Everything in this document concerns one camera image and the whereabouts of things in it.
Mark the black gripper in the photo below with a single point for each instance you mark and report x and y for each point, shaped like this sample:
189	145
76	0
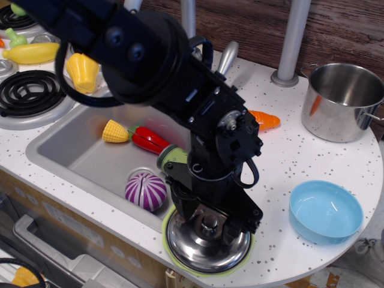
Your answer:
223	192

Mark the shiny steel pot lid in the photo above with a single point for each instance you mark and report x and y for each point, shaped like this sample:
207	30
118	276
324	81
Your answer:
207	249

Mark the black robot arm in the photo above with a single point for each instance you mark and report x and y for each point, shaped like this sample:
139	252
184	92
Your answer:
148	59

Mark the stainless steel pot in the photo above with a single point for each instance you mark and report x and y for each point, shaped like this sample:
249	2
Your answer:
341	101

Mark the light green plastic plate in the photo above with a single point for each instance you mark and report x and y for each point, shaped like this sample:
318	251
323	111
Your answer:
166	222

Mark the purple striped toy onion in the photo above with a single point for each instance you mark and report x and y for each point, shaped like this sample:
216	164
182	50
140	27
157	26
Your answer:
146	191

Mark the green toy food can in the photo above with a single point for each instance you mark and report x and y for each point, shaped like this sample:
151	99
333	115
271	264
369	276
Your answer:
172	153

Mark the red toy chili pepper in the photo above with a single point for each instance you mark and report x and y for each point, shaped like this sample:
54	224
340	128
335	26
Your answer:
147	139

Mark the orange toy carrot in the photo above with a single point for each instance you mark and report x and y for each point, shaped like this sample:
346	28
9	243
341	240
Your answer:
265	121

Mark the light blue plastic bowl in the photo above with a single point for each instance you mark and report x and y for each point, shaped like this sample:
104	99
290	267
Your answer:
324	213

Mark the yellow toy corn piece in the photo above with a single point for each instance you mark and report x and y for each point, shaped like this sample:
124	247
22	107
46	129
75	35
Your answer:
115	133

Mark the grey toy sink basin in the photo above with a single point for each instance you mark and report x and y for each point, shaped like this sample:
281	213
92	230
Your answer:
73	149

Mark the yellow toy bell pepper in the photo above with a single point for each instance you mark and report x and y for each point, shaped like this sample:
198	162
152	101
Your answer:
83	72

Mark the yellow toy below counter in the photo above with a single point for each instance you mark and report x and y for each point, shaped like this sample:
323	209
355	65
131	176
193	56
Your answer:
25	277

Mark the silver toy faucet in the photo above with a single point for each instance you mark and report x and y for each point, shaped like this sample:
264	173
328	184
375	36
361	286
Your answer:
226	58

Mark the front black stove burner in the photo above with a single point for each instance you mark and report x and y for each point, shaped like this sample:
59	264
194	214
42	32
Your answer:
32	99

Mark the yellow toy squash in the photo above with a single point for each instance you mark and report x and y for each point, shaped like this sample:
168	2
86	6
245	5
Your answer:
34	53

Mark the silver stove knob middle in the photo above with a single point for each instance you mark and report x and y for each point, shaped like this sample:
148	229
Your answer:
45	38

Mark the silver stove knob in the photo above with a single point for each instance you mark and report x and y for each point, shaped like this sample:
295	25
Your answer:
45	38
8	68

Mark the silver stove knob left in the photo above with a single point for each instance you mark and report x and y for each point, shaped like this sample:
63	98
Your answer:
8	68

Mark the small green toy gourd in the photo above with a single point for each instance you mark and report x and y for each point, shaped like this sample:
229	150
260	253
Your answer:
15	39

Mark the green toy ball fruit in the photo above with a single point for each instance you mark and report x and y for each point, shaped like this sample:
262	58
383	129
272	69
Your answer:
17	10

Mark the back left stove burner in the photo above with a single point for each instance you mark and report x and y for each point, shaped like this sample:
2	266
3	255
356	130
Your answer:
22	25

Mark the grey oven door handle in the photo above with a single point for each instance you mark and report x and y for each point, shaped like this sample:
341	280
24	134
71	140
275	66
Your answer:
63	256

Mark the grey post right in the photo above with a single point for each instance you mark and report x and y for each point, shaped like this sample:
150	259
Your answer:
285	75

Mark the grey curved post left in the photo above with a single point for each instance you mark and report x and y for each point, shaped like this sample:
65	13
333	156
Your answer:
133	6

